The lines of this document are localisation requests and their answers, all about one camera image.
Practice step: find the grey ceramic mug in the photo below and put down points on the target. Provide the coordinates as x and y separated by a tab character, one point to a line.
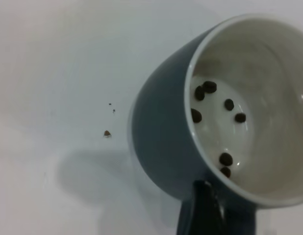
161	110

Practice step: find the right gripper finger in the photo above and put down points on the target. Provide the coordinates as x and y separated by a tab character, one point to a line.
208	203

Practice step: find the dark coffee bean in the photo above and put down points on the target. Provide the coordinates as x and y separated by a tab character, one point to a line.
210	86
196	115
199	93
229	104
240	117
226	171
226	159

